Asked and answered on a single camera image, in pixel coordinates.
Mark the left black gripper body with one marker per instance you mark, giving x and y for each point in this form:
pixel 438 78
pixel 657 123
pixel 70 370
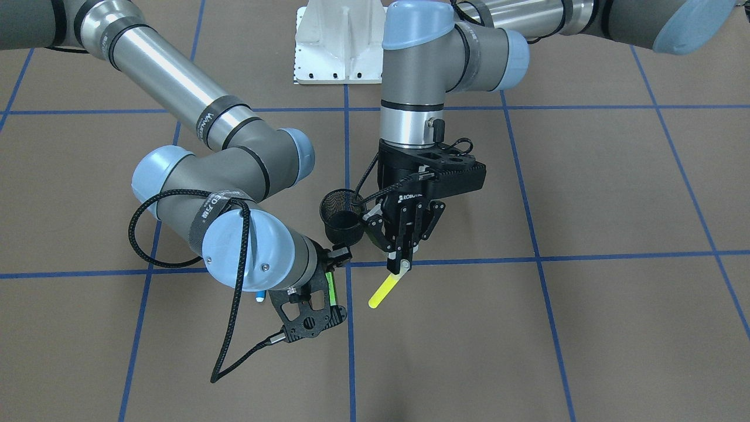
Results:
pixel 389 169

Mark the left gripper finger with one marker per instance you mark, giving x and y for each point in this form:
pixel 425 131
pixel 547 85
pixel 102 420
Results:
pixel 394 253
pixel 409 245

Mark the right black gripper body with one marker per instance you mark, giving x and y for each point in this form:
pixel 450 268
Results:
pixel 339 254

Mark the yellow highlighter pen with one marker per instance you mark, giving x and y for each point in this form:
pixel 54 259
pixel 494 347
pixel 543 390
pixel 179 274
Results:
pixel 384 289

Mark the green highlighter pen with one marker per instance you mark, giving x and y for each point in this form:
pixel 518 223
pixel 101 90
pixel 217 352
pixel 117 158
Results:
pixel 331 288

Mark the black mesh pen cup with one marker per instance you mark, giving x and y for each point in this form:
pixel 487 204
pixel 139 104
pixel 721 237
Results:
pixel 341 212

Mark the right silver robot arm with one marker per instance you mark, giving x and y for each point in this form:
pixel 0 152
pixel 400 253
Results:
pixel 218 212

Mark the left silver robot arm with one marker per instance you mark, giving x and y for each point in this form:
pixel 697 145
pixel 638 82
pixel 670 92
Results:
pixel 431 49

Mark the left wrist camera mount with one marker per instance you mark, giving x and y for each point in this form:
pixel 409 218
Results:
pixel 454 171

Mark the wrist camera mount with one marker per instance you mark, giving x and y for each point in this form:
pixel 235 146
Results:
pixel 305 313
pixel 454 171

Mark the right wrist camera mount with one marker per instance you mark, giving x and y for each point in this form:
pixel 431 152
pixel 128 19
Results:
pixel 305 313

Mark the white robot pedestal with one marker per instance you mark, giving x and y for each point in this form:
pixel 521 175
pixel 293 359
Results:
pixel 339 42

